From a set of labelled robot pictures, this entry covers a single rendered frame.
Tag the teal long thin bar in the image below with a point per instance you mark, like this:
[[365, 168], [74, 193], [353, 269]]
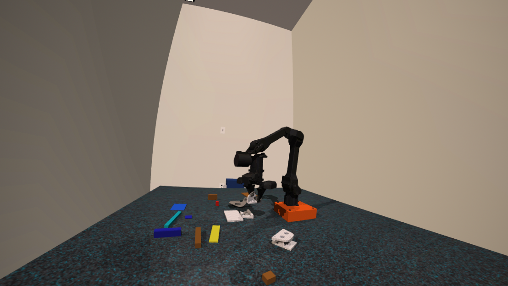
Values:
[[169, 223]]

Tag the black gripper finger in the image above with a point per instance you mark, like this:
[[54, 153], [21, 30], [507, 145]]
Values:
[[250, 188], [260, 193]]

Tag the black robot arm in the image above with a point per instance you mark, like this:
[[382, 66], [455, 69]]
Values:
[[289, 181]]

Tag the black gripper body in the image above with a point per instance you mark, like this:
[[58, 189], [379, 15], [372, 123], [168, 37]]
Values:
[[265, 184]]

